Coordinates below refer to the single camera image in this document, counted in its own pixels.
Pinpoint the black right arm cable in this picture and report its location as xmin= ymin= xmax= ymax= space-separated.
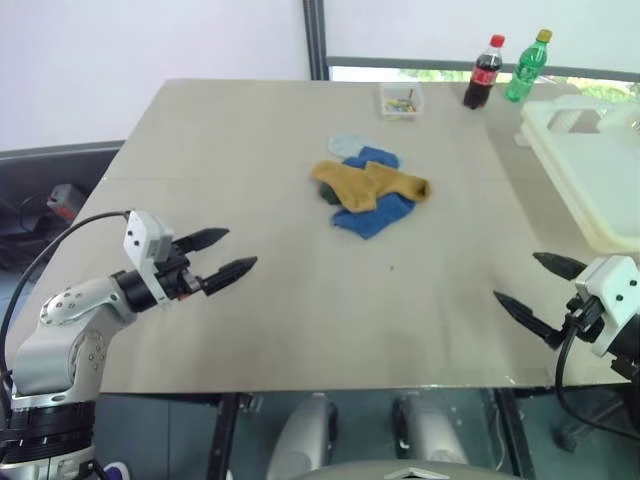
xmin=553 ymin=329 xmax=640 ymax=437

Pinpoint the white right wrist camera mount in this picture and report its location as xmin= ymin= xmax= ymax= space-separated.
xmin=574 ymin=255 xmax=640 ymax=357

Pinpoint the mustard yellow sock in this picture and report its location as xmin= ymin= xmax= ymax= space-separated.
xmin=311 ymin=159 xmax=433 ymax=214

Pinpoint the black table leg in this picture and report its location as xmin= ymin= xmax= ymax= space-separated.
xmin=494 ymin=387 xmax=537 ymax=480
xmin=206 ymin=393 xmax=241 ymax=480

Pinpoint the silver left robot leg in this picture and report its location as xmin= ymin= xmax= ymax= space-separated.
xmin=264 ymin=392 xmax=339 ymax=480

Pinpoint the red grey device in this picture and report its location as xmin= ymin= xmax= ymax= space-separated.
xmin=47 ymin=183 xmax=89 ymax=219

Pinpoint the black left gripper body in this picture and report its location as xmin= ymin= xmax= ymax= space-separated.
xmin=154 ymin=242 xmax=206 ymax=302

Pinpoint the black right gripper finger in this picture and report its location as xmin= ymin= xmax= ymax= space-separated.
xmin=492 ymin=290 xmax=569 ymax=351
xmin=532 ymin=251 xmax=589 ymax=281

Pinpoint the dark grey window frame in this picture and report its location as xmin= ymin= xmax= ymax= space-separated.
xmin=302 ymin=0 xmax=640 ymax=84

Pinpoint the white roller blind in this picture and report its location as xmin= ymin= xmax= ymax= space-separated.
xmin=324 ymin=0 xmax=640 ymax=60

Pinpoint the blue sock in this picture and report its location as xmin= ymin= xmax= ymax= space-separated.
xmin=330 ymin=193 xmax=416 ymax=240
xmin=342 ymin=145 xmax=403 ymax=174

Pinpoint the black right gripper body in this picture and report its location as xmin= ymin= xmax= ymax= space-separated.
xmin=562 ymin=294 xmax=606 ymax=346

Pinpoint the silver right robot leg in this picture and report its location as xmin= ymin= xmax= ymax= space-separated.
xmin=392 ymin=392 xmax=471 ymax=466

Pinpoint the dark grey side desk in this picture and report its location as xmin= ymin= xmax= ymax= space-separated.
xmin=0 ymin=141 xmax=126 ymax=274

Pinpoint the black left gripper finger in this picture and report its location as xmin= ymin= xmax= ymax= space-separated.
xmin=173 ymin=227 xmax=231 ymax=254
xmin=200 ymin=256 xmax=259 ymax=297

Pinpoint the green soda bottle yellow cap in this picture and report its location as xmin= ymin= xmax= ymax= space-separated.
xmin=503 ymin=29 xmax=554 ymax=103

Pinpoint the light grey sock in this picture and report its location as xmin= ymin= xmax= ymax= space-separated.
xmin=327 ymin=132 xmax=369 ymax=160

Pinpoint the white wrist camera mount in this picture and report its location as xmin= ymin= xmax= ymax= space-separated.
xmin=574 ymin=255 xmax=640 ymax=357
xmin=123 ymin=210 xmax=175 ymax=304

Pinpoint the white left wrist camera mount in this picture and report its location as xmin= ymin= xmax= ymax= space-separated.
xmin=123 ymin=210 xmax=175 ymax=304

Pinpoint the cola bottle red cap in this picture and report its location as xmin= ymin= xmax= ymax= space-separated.
xmin=462 ymin=33 xmax=506 ymax=110

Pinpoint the small clear plastic container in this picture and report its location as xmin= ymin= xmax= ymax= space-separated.
xmin=378 ymin=82 xmax=426 ymax=121

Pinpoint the white plastic bin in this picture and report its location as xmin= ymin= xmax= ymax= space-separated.
xmin=514 ymin=95 xmax=640 ymax=253

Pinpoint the silver robot leg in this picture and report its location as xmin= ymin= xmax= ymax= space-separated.
xmin=264 ymin=392 xmax=339 ymax=480
xmin=392 ymin=392 xmax=471 ymax=466

